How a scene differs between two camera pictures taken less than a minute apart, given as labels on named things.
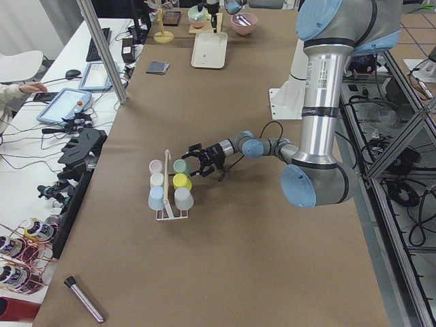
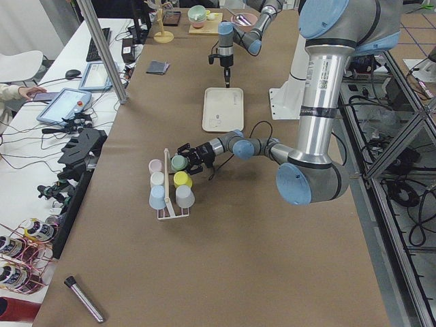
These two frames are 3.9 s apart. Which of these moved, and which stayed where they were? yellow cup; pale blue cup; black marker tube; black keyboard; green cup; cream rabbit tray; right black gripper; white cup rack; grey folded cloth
Moved: right black gripper; cream rabbit tray; green cup
Stayed: pale blue cup; white cup rack; black keyboard; yellow cup; black marker tube; grey folded cloth
